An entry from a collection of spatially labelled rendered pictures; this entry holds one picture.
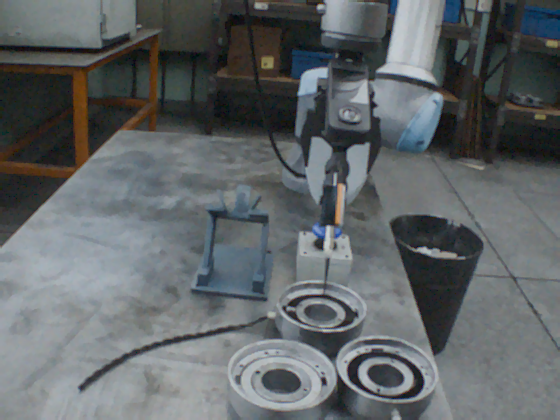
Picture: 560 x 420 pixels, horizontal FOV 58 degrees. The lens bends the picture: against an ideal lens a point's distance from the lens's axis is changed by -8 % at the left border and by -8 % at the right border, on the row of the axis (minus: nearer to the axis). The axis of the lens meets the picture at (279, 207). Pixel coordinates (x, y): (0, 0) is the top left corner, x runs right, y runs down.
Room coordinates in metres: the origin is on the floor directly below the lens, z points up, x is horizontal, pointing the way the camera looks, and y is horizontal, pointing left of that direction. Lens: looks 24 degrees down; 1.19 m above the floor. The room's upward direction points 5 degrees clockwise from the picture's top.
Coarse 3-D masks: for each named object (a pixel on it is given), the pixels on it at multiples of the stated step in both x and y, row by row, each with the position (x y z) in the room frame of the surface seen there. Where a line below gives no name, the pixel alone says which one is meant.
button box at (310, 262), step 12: (300, 240) 0.68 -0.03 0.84; (312, 240) 0.69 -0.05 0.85; (336, 240) 0.69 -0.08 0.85; (300, 252) 0.65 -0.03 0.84; (312, 252) 0.65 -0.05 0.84; (336, 252) 0.66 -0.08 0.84; (348, 252) 0.66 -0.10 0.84; (300, 264) 0.64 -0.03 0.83; (312, 264) 0.64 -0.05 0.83; (324, 264) 0.64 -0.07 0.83; (336, 264) 0.64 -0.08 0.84; (348, 264) 0.64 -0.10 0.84; (300, 276) 0.64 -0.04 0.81; (312, 276) 0.64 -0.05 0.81; (324, 276) 0.64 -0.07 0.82; (336, 276) 0.64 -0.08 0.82; (348, 276) 0.64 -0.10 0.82
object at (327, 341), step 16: (288, 288) 0.56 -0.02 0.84; (304, 288) 0.58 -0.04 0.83; (320, 288) 0.58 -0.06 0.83; (336, 288) 0.58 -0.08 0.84; (304, 304) 0.55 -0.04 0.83; (320, 304) 0.56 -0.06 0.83; (336, 304) 0.55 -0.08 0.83; (352, 304) 0.56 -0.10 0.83; (288, 320) 0.50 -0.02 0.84; (304, 320) 0.52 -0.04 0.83; (320, 320) 0.56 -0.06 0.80; (336, 320) 0.52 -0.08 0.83; (288, 336) 0.50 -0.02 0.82; (304, 336) 0.49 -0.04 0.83; (320, 336) 0.48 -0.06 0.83; (336, 336) 0.49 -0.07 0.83; (352, 336) 0.50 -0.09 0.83; (336, 352) 0.49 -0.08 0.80
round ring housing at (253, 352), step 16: (240, 352) 0.43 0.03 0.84; (256, 352) 0.45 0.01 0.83; (272, 352) 0.45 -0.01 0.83; (288, 352) 0.45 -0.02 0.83; (304, 352) 0.45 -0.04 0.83; (320, 352) 0.44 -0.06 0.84; (240, 368) 0.42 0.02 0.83; (272, 368) 0.43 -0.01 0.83; (288, 368) 0.43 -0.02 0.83; (320, 368) 0.43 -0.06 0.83; (256, 384) 0.40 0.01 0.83; (272, 384) 0.43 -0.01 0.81; (288, 384) 0.43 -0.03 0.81; (304, 384) 0.41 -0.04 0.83; (240, 400) 0.37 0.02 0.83; (272, 400) 0.38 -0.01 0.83; (288, 400) 0.38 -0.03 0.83; (320, 400) 0.37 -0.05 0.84; (240, 416) 0.38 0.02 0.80; (256, 416) 0.36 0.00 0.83; (272, 416) 0.36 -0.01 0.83; (288, 416) 0.36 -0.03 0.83; (304, 416) 0.36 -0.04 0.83; (320, 416) 0.37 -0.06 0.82
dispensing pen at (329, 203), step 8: (336, 168) 0.65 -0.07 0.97; (336, 176) 0.65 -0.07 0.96; (328, 184) 0.63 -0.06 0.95; (336, 184) 0.65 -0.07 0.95; (328, 192) 0.62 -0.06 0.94; (336, 192) 0.62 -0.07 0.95; (328, 200) 0.62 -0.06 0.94; (336, 200) 0.62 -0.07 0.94; (328, 208) 0.61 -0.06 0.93; (336, 208) 0.61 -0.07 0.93; (328, 216) 0.61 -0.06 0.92; (320, 224) 0.62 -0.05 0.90; (328, 224) 0.61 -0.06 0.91; (328, 232) 0.61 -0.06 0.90; (328, 240) 0.60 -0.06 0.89; (328, 248) 0.60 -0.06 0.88; (328, 256) 0.59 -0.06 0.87; (328, 264) 0.59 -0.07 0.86
